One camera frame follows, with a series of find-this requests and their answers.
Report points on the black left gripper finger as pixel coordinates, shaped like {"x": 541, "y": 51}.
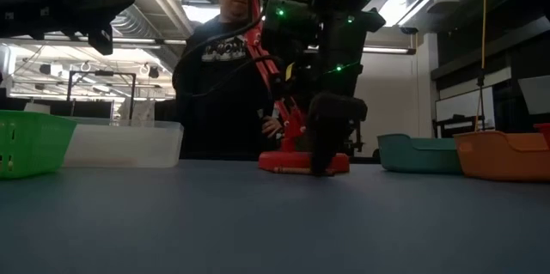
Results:
{"x": 105, "y": 5}

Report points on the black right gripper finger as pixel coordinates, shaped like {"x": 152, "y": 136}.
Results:
{"x": 324, "y": 136}

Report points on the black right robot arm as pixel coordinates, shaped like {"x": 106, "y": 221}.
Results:
{"x": 339, "y": 38}

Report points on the person's hand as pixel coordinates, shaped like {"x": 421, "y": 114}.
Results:
{"x": 273, "y": 127}

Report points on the ceiling light bar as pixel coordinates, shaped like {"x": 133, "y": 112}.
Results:
{"x": 386, "y": 50}

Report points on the teal plastic bin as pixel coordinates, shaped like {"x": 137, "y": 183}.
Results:
{"x": 412, "y": 158}

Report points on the person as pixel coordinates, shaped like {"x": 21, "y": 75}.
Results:
{"x": 223, "y": 106}

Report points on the grey blue table mat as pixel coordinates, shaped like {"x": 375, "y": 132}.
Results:
{"x": 258, "y": 222}

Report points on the green plastic basket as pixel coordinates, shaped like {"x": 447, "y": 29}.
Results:
{"x": 34, "y": 145}

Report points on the clear plastic bin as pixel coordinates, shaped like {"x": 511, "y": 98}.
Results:
{"x": 129, "y": 145}

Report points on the orange plastic bin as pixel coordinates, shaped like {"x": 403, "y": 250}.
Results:
{"x": 502, "y": 158}

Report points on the red plastic basket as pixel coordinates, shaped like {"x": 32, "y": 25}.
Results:
{"x": 543, "y": 128}

